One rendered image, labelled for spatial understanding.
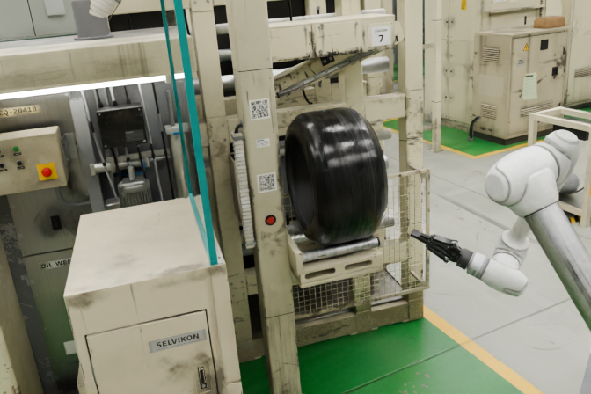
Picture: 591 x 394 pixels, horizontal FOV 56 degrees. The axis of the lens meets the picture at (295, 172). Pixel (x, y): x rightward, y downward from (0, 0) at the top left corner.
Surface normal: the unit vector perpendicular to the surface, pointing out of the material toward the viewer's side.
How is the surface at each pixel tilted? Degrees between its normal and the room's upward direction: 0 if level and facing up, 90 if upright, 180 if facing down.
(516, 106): 90
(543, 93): 90
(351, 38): 90
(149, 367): 90
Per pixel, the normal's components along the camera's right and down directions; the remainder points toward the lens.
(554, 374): -0.07, -0.94
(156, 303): 0.28, 0.29
